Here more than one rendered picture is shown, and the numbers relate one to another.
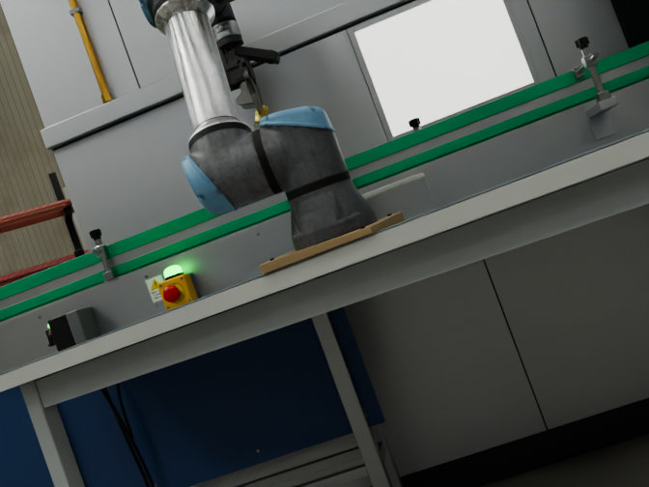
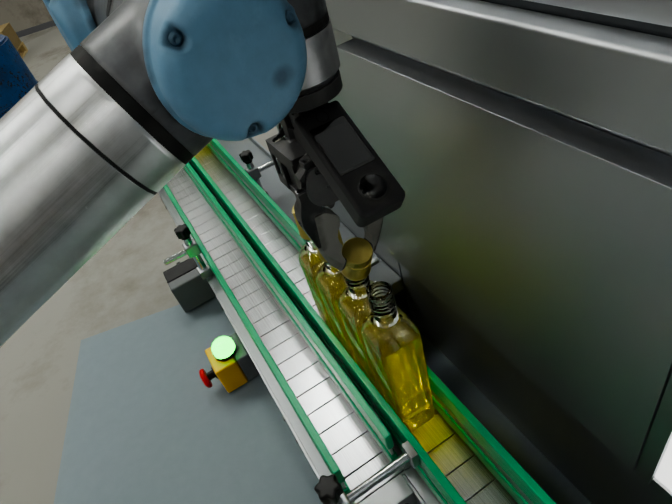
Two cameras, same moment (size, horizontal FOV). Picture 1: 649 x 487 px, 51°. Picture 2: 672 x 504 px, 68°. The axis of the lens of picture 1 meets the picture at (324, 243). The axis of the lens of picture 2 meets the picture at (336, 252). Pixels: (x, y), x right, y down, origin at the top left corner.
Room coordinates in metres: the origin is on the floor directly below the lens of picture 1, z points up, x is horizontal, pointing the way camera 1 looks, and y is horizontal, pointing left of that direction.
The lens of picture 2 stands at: (1.58, -0.33, 1.54)
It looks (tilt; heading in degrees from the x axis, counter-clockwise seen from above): 41 degrees down; 64
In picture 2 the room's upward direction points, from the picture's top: 17 degrees counter-clockwise
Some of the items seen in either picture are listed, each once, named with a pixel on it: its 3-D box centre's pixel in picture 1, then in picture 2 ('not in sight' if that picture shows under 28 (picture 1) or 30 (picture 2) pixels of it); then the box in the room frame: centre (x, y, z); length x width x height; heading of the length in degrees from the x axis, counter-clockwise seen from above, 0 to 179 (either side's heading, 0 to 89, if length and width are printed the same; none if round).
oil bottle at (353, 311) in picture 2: not in sight; (375, 341); (1.78, 0.05, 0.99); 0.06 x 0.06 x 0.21; 83
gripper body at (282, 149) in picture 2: (234, 64); (313, 137); (1.78, 0.06, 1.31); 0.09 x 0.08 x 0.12; 83
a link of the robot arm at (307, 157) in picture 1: (299, 147); not in sight; (1.18, -0.02, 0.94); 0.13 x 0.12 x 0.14; 85
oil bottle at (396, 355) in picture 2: not in sight; (399, 370); (1.77, 0.00, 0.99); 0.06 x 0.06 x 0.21; 81
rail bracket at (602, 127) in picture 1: (595, 87); not in sight; (1.55, -0.70, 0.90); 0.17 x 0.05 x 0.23; 172
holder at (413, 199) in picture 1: (394, 212); not in sight; (1.55, -0.17, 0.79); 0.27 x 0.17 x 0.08; 172
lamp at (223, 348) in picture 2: (173, 272); (222, 347); (1.63, 0.36, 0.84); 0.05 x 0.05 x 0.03
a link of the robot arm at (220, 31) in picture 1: (226, 35); (290, 59); (1.78, 0.05, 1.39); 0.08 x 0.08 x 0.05
